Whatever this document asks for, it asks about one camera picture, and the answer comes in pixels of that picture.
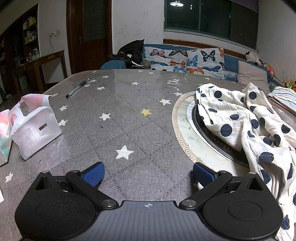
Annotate grey star-print table cover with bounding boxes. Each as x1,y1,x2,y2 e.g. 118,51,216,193
0,69,296,241

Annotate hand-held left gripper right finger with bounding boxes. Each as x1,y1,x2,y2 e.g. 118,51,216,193
179,162,270,210

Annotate white and black plush toy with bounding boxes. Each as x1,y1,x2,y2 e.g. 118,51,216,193
245,51,264,66

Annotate butterfly print pillow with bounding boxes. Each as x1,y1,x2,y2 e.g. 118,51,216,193
142,46,226,80

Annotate round built-in table heater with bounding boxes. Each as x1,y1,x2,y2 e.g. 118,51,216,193
172,91,255,171

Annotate black pen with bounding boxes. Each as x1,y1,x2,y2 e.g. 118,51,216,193
66,77,90,98

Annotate folded striped garment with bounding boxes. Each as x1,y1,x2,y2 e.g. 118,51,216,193
267,86,296,112

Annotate white polka dot pants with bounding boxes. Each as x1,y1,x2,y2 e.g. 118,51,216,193
195,82,296,241

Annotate wooden desk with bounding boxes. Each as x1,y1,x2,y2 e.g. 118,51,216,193
11,50,68,95

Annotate grey cushion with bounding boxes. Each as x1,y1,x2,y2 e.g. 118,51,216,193
237,60,270,90

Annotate black bag on sofa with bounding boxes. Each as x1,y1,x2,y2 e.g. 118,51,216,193
107,40,145,69

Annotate green-framed window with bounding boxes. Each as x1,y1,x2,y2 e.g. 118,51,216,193
163,0,259,47

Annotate blue sofa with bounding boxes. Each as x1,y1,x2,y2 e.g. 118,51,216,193
100,44,282,92

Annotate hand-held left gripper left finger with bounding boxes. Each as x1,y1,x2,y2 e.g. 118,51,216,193
30,162,119,209

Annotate dark wooden shelf cabinet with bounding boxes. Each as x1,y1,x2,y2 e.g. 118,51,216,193
0,5,40,98

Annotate glass jar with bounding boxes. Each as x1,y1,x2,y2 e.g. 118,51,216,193
29,47,40,62

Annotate brown wooden door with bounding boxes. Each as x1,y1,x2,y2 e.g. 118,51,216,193
67,0,112,75

